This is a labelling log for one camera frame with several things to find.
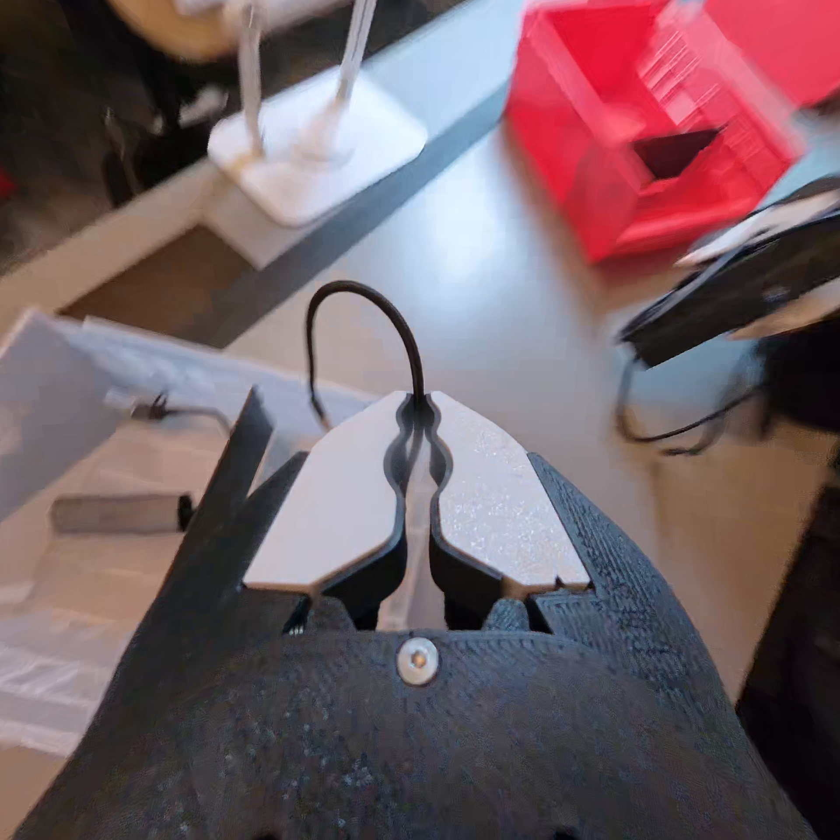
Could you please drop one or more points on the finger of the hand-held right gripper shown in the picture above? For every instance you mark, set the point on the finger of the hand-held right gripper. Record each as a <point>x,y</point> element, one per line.
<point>794,318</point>
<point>761,226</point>

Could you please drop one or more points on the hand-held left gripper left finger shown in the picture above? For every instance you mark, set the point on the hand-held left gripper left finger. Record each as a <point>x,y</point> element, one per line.
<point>321,512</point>

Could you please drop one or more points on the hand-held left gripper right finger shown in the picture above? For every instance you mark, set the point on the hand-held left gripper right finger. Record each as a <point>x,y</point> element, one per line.
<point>505,512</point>

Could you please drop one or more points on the grey usb adapter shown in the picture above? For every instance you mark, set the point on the grey usb adapter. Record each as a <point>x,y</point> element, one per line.
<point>118,513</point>

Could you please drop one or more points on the red plastic bin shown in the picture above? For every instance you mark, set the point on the red plastic bin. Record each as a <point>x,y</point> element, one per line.
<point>577,131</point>

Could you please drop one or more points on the clear plastic box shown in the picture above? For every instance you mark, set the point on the clear plastic box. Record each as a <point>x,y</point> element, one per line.
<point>52,394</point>

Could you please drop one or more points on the clear plastic bag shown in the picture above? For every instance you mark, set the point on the clear plastic bag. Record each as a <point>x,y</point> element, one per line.
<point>65,669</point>

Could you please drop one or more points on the clear sign holder white base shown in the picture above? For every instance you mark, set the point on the clear sign holder white base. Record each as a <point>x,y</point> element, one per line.
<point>315,157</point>

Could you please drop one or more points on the round wooden table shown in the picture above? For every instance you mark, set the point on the round wooden table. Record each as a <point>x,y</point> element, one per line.
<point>177,29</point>

